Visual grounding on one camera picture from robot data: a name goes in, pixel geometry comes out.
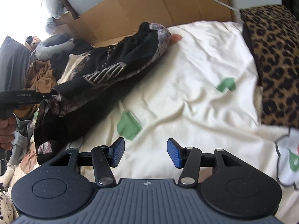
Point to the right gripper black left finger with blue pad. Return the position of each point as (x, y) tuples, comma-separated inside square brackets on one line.
[(102, 159)]

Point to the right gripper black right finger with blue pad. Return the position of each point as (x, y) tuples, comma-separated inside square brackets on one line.
[(191, 159)]

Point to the black drawstring pants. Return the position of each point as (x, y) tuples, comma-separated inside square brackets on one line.
[(93, 88)]

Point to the person's left hand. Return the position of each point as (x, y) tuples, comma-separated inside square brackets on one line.
[(7, 128)]

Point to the brown crumpled garment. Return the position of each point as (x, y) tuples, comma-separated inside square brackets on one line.
[(40, 78)]

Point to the grey neck pillow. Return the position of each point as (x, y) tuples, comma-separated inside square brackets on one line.
[(54, 45)]

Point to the small plush doll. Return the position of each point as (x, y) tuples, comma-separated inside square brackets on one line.
[(32, 42)]

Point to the cream printed bed sheet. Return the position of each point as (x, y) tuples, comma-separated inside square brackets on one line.
[(204, 93)]

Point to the leopard print cloth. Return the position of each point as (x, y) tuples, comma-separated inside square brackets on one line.
[(271, 34)]

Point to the brown cardboard sheet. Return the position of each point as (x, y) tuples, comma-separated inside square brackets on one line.
[(112, 20)]

